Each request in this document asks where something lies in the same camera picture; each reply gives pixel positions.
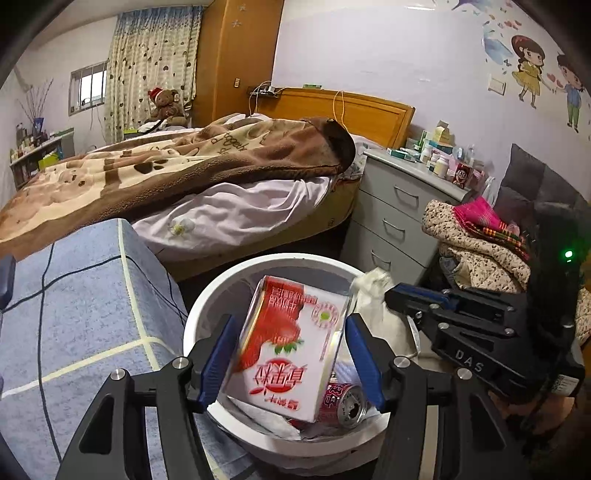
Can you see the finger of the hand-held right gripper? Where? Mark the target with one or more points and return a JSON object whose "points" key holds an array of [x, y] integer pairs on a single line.
{"points": [[485, 307], [425, 318]]}

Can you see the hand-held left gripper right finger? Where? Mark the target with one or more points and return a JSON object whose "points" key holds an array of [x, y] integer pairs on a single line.
{"points": [[364, 364]]}

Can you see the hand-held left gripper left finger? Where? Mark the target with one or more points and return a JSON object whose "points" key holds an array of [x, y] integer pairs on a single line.
{"points": [[217, 360]]}

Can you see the white paper bag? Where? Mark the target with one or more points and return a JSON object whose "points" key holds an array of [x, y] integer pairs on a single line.
{"points": [[383, 318]]}

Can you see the red cartoon drink can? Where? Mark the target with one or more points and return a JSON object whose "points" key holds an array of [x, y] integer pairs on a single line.
{"points": [[346, 404]]}

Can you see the red white drink carton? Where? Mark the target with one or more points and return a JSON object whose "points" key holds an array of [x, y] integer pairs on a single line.
{"points": [[277, 350]]}

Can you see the white round bin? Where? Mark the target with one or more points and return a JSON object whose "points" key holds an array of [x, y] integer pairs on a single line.
{"points": [[221, 290]]}

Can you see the pile of clothes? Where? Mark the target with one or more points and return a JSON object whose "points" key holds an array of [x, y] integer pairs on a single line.
{"points": [[480, 263]]}

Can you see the pink plaid cloth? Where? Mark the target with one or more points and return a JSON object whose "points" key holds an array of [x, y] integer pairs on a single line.
{"points": [[480, 217]]}

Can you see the grey drawer nightstand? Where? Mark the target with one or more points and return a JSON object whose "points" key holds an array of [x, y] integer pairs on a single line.
{"points": [[397, 194]]}

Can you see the grey cushion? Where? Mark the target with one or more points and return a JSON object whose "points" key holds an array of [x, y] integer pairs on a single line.
{"points": [[531, 175]]}

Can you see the pale pink bed sheet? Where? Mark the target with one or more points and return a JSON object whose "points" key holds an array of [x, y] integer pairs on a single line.
{"points": [[240, 212]]}

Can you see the cluster of medicine boxes bottles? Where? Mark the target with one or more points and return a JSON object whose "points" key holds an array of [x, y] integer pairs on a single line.
{"points": [[438, 152]]}

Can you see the brown paw print blanket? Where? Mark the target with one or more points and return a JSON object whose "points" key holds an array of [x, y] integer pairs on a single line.
{"points": [[138, 175]]}

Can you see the brown teddy bear red hat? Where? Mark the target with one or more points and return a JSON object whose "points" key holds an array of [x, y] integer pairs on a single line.
{"points": [[166, 104]]}

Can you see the cluttered side shelf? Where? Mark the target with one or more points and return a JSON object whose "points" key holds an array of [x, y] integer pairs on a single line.
{"points": [[37, 159]]}

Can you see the white power strip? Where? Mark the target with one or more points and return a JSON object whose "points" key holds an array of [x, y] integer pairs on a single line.
{"points": [[265, 90]]}

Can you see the barred window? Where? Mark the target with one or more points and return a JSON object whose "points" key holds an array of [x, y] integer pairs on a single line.
{"points": [[90, 87]]}

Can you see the heart print curtain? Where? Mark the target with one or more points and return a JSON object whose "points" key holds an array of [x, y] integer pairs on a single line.
{"points": [[147, 60]]}

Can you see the bare branches in vase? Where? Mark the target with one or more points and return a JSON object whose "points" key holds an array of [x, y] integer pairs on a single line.
{"points": [[37, 104]]}

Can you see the wooden wardrobe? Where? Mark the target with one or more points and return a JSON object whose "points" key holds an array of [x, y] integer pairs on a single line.
{"points": [[235, 46]]}

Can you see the white wall switch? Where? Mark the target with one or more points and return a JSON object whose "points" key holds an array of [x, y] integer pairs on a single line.
{"points": [[497, 85]]}

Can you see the cartoon children wall sticker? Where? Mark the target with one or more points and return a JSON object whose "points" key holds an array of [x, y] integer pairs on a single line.
{"points": [[528, 64]]}

